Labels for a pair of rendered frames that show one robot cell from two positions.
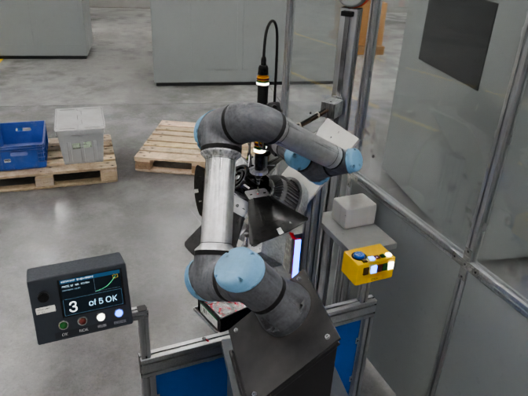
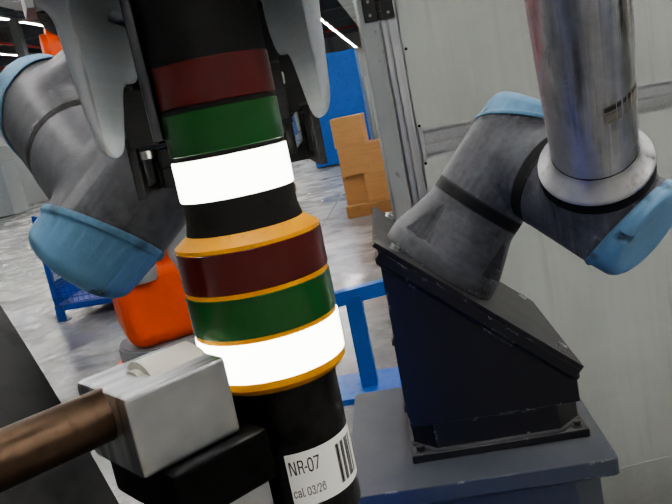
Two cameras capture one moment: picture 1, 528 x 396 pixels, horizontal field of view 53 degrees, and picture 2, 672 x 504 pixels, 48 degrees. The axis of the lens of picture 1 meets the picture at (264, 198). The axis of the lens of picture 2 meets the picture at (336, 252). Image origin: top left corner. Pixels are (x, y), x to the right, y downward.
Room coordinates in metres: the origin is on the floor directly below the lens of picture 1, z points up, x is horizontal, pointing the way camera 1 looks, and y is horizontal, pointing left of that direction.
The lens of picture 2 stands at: (2.03, 0.12, 1.44)
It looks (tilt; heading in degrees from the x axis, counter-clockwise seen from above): 11 degrees down; 200
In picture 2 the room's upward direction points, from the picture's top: 11 degrees counter-clockwise
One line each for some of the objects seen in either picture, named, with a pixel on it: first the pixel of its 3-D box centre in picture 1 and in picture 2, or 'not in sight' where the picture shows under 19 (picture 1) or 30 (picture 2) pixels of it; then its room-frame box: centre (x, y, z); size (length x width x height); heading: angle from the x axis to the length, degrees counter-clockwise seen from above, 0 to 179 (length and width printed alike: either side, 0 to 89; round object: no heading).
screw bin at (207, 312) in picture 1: (232, 303); not in sight; (1.59, 0.10, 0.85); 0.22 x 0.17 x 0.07; 128
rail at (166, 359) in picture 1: (266, 333); not in sight; (1.47, -0.03, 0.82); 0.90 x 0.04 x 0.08; 115
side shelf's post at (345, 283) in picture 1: (342, 302); not in sight; (2.17, -0.43, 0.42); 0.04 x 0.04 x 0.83; 25
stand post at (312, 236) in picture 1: (306, 284); not in sight; (2.10, -0.22, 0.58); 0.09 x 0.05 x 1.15; 25
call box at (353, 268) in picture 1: (368, 265); not in sight; (1.63, -0.39, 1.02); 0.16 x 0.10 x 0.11; 115
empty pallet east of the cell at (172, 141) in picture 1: (209, 148); not in sight; (4.91, 0.57, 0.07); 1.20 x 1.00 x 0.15; 86
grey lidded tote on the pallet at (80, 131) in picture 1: (81, 134); not in sight; (4.50, 1.68, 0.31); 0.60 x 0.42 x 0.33; 19
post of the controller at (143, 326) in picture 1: (144, 332); not in sight; (1.29, 0.36, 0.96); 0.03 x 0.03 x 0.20; 25
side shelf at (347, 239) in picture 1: (353, 230); not in sight; (2.17, -0.43, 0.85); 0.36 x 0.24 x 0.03; 25
